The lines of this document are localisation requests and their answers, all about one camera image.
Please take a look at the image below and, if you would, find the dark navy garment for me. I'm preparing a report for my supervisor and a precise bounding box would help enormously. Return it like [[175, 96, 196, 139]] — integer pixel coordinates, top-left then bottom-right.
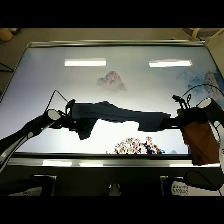
[[70, 100, 184, 141]]

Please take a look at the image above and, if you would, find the brown garment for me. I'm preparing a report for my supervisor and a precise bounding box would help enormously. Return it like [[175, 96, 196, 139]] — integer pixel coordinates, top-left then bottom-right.
[[180, 120, 221, 167]]

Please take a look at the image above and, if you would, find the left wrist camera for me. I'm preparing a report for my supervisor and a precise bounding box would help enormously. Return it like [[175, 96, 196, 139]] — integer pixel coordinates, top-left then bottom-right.
[[65, 98, 77, 116]]

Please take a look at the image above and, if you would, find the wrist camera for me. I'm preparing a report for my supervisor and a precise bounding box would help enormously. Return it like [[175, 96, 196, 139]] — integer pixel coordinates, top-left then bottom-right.
[[65, 98, 77, 116], [171, 94, 188, 110]]

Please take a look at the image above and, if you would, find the silver frame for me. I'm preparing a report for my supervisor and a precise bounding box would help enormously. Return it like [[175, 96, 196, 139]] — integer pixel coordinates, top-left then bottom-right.
[[0, 39, 224, 197]]

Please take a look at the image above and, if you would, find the black cable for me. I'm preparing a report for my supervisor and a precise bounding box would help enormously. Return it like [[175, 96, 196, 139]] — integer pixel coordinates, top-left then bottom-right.
[[47, 89, 69, 112], [181, 82, 224, 111]]

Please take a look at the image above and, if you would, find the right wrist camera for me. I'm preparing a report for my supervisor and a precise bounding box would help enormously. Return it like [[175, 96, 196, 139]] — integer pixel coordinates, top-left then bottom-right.
[[171, 94, 188, 110]]

